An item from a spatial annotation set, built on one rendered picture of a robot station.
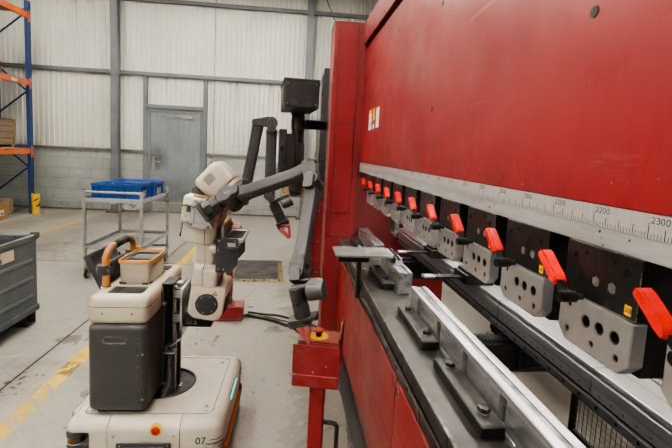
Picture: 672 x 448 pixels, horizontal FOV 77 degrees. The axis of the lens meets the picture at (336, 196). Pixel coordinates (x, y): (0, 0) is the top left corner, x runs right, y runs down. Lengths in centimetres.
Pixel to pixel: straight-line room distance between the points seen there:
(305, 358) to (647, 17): 128
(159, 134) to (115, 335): 772
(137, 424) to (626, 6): 214
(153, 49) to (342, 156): 742
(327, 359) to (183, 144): 821
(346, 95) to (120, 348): 190
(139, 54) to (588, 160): 948
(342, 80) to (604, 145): 225
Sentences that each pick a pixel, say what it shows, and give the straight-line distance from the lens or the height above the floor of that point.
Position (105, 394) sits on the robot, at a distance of 223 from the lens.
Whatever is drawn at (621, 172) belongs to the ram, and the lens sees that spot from 72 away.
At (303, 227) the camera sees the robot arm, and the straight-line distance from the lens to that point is 157.
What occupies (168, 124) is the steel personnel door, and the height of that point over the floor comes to 185.
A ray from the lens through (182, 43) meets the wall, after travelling 971.
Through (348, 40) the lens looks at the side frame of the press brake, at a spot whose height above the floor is 218.
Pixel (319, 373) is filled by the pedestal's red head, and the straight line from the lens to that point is 155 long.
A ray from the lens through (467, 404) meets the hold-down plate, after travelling 111.
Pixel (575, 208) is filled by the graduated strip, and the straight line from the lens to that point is 79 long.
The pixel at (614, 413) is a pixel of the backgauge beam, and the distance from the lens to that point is 121.
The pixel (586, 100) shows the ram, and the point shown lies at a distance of 80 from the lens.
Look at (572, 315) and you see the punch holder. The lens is 80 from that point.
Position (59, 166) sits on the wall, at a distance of 1042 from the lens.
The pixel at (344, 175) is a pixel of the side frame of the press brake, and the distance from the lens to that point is 282.
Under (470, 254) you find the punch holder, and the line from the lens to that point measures 112.
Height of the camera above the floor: 146
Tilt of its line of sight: 6 degrees down
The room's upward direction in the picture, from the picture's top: 3 degrees clockwise
